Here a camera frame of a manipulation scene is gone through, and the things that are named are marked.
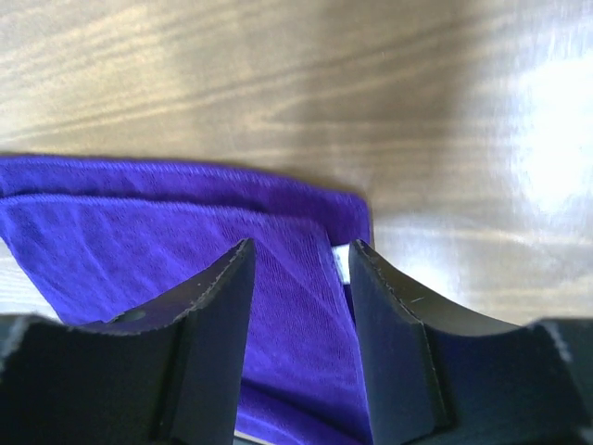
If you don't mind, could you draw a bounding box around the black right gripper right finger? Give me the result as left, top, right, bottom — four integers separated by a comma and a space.
348, 241, 592, 444

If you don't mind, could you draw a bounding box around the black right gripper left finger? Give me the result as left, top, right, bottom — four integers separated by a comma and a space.
1, 239, 255, 444

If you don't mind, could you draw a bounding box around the purple towel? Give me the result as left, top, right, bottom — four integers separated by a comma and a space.
1, 157, 372, 444

